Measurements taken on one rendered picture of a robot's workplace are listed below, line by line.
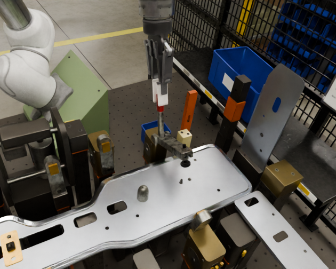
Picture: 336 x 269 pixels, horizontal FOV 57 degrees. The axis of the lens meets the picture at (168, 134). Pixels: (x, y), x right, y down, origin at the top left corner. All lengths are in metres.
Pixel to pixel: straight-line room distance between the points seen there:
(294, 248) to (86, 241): 0.53
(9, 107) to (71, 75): 1.49
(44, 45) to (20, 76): 0.18
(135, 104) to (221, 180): 0.84
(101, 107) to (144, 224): 0.63
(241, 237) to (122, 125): 0.87
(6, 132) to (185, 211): 0.50
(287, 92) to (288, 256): 0.42
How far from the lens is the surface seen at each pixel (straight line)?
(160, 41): 0.80
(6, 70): 1.30
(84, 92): 1.35
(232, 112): 1.09
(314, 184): 1.03
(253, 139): 1.02
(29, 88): 1.32
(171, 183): 0.92
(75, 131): 0.89
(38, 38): 1.37
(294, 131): 1.19
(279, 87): 0.89
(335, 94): 1.14
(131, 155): 1.39
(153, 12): 0.78
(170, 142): 0.89
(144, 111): 1.62
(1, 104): 2.94
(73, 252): 0.81
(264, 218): 0.92
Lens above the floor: 1.72
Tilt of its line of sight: 43 degrees down
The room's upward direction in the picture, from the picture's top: 9 degrees clockwise
